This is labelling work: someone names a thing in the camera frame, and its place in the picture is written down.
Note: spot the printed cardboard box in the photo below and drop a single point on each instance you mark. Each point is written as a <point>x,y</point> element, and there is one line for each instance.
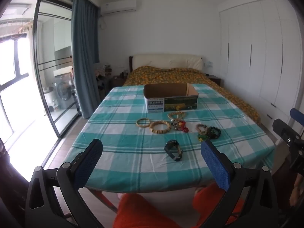
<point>171,99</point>

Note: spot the metal keyring with charm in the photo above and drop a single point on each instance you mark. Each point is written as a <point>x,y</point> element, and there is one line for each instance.
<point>175,126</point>

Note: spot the red table leg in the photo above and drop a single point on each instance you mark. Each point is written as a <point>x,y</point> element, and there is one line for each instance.
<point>102,198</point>

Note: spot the black framed window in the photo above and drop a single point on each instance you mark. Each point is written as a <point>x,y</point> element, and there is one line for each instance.
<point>16,76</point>

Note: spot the white wardrobe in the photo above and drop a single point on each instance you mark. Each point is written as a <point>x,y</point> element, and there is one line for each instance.
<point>256,52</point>

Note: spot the person's right hand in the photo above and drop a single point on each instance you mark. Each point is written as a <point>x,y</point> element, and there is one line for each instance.
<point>295,191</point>

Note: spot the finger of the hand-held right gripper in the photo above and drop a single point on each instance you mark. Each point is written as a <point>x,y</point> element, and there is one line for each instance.
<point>283,128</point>
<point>298,115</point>

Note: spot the wall socket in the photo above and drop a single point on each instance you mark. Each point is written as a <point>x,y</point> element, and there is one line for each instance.
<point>209,64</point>

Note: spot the blue curtain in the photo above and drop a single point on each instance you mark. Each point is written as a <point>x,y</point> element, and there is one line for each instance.
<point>84,52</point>

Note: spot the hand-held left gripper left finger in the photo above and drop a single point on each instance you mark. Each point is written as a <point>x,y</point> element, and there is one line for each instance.
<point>89,161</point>

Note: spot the pile of clothes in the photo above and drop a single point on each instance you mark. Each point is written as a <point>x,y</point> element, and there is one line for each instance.
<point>102,71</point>

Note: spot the teal checked tablecloth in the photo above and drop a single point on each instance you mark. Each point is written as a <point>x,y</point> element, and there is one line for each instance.
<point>133,152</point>

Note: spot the black wristwatch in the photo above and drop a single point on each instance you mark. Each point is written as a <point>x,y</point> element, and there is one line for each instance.
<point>171,144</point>

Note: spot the cream padded headboard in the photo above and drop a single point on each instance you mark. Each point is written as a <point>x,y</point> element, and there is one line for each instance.
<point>166,60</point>

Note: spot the sliding glass door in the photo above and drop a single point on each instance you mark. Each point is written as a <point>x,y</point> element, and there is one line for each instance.
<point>35,52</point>

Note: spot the dark wooden nightstand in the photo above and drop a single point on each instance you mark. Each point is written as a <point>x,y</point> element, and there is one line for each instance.
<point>117,80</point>
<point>215,79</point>

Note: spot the yellow bangle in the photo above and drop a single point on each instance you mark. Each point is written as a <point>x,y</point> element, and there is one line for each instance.
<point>137,122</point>

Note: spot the white air conditioner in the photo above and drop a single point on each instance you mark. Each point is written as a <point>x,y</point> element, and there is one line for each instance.
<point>118,6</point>

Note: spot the grey washing machine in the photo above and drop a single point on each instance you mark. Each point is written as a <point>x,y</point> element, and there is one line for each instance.
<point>64,92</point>

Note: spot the orange pants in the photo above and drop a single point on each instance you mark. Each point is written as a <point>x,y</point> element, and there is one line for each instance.
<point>142,213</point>

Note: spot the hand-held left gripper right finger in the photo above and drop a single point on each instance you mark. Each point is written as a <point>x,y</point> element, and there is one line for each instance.
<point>215,163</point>

